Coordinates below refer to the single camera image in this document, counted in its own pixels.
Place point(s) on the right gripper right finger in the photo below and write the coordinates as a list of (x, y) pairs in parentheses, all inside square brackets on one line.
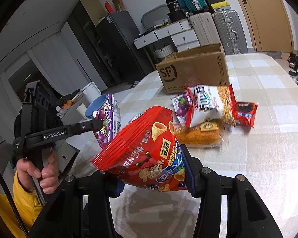
[(204, 183)]

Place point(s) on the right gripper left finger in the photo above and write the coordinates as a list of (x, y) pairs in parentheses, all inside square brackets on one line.
[(102, 187)]

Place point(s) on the orange bread package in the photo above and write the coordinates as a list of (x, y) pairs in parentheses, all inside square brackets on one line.
[(201, 133)]

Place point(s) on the red corn snack bag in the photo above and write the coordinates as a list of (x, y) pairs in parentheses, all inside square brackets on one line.
[(146, 153)]

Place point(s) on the purple grape candy bag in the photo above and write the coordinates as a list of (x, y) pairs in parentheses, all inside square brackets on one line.
[(110, 116)]

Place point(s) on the white red noodle snack bag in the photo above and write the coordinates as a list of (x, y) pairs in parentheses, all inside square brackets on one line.
[(211, 103)]

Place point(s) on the red chocolate Oreo packet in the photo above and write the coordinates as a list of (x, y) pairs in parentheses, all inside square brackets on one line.
[(245, 113)]

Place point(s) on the purple grape gummy bag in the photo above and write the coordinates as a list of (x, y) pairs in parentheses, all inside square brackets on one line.
[(181, 104)]

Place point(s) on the yellow left sleeve forearm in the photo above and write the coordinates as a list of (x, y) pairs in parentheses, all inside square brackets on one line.
[(27, 205)]

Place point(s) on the left hand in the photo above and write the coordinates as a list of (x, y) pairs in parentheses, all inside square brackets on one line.
[(26, 170)]

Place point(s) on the checkered tablecloth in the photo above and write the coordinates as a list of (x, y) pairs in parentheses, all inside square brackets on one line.
[(266, 154)]

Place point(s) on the blue bowl stack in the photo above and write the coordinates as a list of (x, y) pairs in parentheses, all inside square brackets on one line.
[(95, 106)]

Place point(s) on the SF cardboard box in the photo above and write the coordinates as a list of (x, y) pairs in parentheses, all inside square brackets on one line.
[(205, 65)]

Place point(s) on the black refrigerator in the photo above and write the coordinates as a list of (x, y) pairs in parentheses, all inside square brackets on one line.
[(117, 32)]

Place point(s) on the woven laundry basket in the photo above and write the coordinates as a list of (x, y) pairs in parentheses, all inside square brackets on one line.
[(164, 52)]

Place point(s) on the white desk with drawers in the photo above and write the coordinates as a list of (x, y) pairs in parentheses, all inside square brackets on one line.
[(181, 33)]

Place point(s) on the silver suitcase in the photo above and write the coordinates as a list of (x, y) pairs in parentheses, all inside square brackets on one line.
[(230, 31)]

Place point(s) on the white suitcase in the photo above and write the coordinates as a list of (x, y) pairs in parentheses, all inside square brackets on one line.
[(205, 28)]

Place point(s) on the wooden door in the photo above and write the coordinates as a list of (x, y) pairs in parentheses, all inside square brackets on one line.
[(269, 25)]

